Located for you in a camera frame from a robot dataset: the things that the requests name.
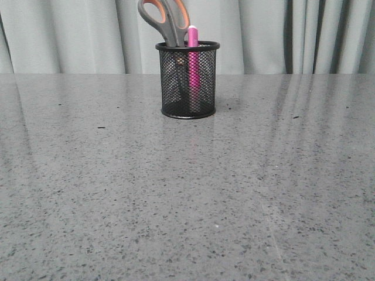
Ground pink marker pen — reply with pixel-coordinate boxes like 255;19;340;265
187;25;200;112

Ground black mesh pen cup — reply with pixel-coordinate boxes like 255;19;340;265
161;41;220;119

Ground grey orange scissors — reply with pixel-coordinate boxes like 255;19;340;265
137;0;192;100

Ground grey curtain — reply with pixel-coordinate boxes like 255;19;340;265
1;1;374;74

